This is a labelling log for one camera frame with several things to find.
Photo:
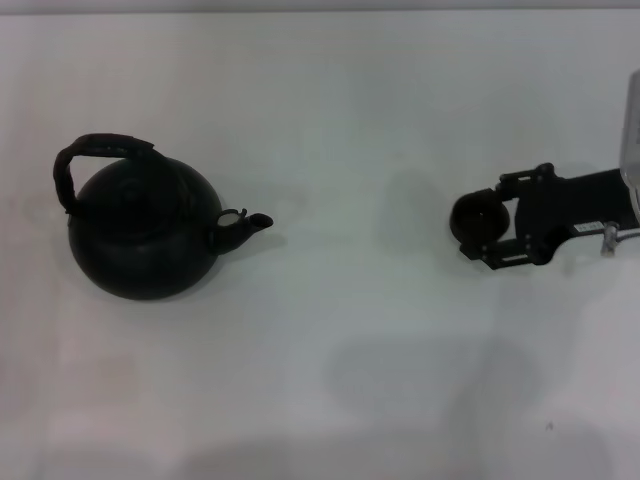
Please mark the small dark brown teacup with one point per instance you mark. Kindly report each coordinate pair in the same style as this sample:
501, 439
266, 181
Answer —
477, 217

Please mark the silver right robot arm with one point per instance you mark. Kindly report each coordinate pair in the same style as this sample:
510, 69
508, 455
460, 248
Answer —
632, 140

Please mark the black round teapot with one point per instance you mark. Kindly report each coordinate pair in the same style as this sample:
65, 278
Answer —
145, 250

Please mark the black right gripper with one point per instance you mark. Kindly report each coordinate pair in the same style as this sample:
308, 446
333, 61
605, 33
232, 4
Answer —
560, 210

